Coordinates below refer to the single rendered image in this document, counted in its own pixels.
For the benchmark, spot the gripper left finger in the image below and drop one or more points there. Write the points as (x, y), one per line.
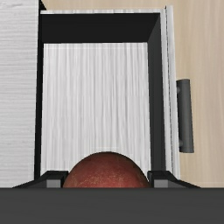
(54, 179)

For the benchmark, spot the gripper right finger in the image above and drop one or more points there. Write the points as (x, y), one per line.
(162, 179)

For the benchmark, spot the open cabinet drawer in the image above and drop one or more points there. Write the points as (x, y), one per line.
(99, 99)

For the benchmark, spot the cabinet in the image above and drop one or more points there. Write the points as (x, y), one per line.
(17, 87)

